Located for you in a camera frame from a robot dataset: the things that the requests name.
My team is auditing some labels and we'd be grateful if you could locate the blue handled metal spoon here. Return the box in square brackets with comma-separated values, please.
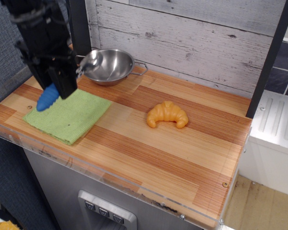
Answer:
[36, 51, 103, 112]

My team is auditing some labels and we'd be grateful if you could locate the white ridged drainboard unit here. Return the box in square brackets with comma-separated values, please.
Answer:
[239, 91, 288, 194]

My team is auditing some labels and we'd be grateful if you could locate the black vertical post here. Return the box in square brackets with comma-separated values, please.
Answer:
[65, 0, 91, 56]
[246, 0, 288, 118]

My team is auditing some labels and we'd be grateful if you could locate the black right vertical post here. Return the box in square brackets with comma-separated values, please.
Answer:
[246, 0, 288, 118]

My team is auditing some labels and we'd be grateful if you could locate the green cloth napkin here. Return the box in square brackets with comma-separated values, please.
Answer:
[22, 89, 112, 146]

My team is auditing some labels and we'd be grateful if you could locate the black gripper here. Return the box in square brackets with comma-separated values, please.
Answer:
[13, 14, 77, 99]

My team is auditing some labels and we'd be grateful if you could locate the orange toy croissant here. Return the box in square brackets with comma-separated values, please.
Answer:
[146, 101, 189, 128]

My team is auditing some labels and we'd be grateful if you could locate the silver dispenser button panel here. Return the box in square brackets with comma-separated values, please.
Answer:
[78, 190, 138, 230]

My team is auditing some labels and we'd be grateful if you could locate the black left vertical post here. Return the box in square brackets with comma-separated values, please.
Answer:
[65, 0, 91, 56]

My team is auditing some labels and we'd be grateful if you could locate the yellow object at corner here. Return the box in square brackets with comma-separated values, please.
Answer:
[0, 221, 20, 230]

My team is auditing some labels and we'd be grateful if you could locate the stainless steel bowl with handles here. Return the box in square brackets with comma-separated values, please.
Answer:
[76, 49, 148, 86]

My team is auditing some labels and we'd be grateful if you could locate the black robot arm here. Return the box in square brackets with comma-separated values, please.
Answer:
[1, 0, 77, 99]

